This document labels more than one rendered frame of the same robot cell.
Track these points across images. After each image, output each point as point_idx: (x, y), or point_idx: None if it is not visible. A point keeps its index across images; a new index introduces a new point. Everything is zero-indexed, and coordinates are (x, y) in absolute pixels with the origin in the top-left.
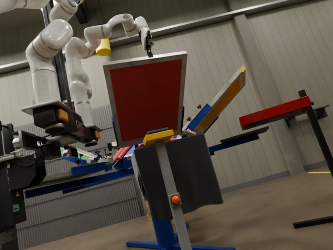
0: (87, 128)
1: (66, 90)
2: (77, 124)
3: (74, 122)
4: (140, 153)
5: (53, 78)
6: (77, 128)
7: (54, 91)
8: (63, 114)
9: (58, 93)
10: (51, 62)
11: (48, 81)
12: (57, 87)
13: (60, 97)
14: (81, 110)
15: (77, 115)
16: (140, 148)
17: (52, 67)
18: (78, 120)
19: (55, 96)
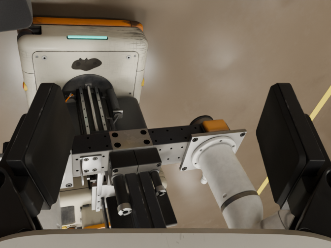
0: (85, 149)
1: (158, 221)
2: (148, 138)
3: (162, 138)
4: (29, 4)
5: (245, 178)
6: (150, 132)
7: (235, 158)
8: (220, 124)
9: (228, 158)
10: (248, 225)
11: (247, 174)
12: (233, 166)
13: (222, 153)
14: (60, 214)
15: (139, 161)
16: (28, 9)
17: (254, 197)
18: (136, 151)
19: (231, 152)
